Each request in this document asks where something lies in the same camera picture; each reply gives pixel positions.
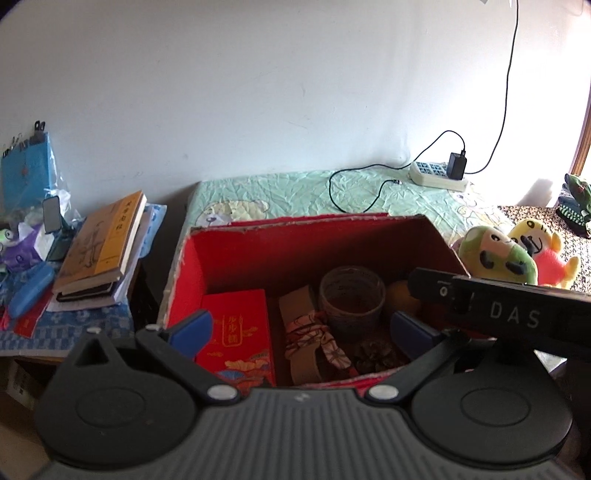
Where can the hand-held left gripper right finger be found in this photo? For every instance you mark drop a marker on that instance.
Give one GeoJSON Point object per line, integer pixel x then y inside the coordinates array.
{"type": "Point", "coordinates": [411, 332]}

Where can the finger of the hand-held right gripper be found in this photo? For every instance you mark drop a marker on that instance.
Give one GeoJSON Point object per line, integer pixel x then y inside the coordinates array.
{"type": "Point", "coordinates": [434, 288]}

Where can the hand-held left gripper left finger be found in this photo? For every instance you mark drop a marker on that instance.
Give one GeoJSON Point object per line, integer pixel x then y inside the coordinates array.
{"type": "Point", "coordinates": [191, 330]}

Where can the orange gourd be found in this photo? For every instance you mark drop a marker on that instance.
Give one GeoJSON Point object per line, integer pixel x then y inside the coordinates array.
{"type": "Point", "coordinates": [401, 297]}

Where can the brown pine cone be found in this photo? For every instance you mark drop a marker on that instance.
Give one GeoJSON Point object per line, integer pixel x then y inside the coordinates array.
{"type": "Point", "coordinates": [378, 357]}

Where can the small red gift box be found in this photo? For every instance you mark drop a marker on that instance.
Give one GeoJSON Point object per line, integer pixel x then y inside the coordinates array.
{"type": "Point", "coordinates": [240, 332]}

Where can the clear packing tape roll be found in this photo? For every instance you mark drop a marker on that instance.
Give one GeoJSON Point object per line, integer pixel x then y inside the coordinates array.
{"type": "Point", "coordinates": [353, 318]}

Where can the large red cardboard box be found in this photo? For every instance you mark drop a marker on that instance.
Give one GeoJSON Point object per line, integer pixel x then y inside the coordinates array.
{"type": "Point", "coordinates": [300, 249]}

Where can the yellow plush toy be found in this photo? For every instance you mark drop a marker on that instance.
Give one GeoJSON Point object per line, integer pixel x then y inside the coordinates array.
{"type": "Point", "coordinates": [549, 263]}

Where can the green plush toy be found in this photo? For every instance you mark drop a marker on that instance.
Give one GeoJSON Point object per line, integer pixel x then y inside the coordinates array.
{"type": "Point", "coordinates": [489, 251]}

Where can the blue checkered cloth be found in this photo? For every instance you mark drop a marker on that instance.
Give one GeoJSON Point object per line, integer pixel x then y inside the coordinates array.
{"type": "Point", "coordinates": [83, 332]}

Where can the white power strip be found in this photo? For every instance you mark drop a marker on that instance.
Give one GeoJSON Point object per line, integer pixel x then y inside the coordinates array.
{"type": "Point", "coordinates": [429, 177]}

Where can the black notebook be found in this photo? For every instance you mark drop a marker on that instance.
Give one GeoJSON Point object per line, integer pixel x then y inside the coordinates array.
{"type": "Point", "coordinates": [85, 291]}

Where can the black charger adapter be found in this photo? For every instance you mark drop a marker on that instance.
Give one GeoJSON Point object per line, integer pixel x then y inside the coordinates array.
{"type": "Point", "coordinates": [457, 165]}

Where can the yellow book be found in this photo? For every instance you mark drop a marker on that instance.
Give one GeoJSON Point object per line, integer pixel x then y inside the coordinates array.
{"type": "Point", "coordinates": [101, 240]}

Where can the green dinosaur toy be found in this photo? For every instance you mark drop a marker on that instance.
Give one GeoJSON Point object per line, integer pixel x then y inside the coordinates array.
{"type": "Point", "coordinates": [577, 198]}

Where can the red envelope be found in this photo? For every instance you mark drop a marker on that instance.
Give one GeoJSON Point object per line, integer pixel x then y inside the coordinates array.
{"type": "Point", "coordinates": [27, 323]}

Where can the green printed bedsheet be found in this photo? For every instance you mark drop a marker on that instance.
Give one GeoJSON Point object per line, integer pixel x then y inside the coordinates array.
{"type": "Point", "coordinates": [286, 194]}

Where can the blue glasses case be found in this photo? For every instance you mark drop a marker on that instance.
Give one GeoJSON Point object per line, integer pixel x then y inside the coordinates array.
{"type": "Point", "coordinates": [30, 290]}

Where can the brown cardboard carton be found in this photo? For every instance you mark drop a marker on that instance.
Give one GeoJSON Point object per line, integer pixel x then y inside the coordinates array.
{"type": "Point", "coordinates": [23, 383]}

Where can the small phone on stand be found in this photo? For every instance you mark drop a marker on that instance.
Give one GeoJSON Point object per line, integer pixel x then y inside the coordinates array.
{"type": "Point", "coordinates": [51, 213]}

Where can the purple tissue pack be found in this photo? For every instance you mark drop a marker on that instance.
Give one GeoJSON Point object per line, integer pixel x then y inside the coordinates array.
{"type": "Point", "coordinates": [21, 254]}

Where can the green frog toy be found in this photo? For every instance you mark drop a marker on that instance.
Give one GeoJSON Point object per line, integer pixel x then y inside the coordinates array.
{"type": "Point", "coordinates": [5, 236]}

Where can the blue plastic packet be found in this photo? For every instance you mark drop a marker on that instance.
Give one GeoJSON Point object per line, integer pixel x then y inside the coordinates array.
{"type": "Point", "coordinates": [25, 170]}

